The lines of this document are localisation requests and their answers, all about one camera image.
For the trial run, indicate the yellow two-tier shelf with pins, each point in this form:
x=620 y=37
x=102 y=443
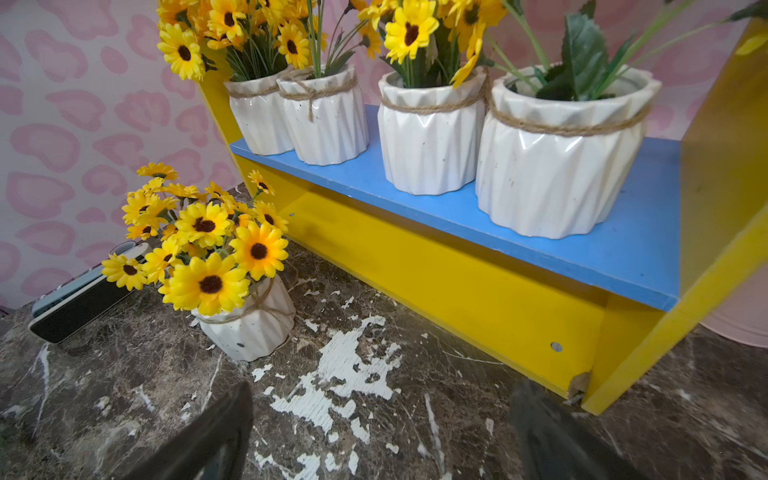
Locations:
x=687 y=237

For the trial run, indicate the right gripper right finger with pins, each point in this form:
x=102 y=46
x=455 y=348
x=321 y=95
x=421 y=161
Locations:
x=554 y=446

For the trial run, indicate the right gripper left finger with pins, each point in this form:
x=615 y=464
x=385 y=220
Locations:
x=213 y=446

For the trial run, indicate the sunflower pot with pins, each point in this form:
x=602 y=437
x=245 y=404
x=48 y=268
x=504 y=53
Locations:
x=194 y=34
x=559 y=139
x=433 y=103
x=218 y=258
x=323 y=104

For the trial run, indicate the black white device at wall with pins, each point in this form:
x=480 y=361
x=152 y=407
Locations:
x=62 y=312

